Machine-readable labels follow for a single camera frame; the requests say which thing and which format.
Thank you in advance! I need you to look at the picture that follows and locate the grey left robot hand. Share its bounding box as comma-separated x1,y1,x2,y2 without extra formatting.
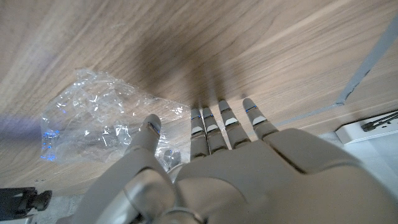
71,98,398,224

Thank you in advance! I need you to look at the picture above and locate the clear plastic wrap sheet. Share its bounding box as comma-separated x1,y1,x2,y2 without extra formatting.
40,68,192,166

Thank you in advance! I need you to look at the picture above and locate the white power strip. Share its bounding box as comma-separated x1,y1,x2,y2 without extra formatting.
335,110,398,146

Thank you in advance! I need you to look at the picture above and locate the black plug in strip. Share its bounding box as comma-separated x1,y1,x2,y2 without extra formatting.
360,111,398,132

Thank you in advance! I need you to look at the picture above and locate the black mount device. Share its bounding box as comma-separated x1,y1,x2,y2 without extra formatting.
0,186,53,220

